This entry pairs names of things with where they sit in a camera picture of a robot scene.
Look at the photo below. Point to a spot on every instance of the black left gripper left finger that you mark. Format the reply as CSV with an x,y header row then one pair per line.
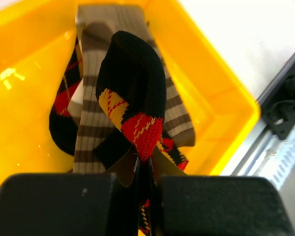
x,y
56,204

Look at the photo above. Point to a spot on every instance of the aluminium mounting rail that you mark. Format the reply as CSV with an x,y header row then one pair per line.
x,y
269,150

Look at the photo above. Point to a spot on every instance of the beige brown striped sock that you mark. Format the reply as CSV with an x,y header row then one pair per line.
x,y
95,26

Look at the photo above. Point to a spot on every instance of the yellow plastic bin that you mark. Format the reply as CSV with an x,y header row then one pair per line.
x,y
37,38

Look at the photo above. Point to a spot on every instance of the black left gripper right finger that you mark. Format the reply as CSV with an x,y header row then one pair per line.
x,y
222,206

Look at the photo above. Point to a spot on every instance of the red yellow argyle sock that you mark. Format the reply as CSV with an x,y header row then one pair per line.
x,y
62,127

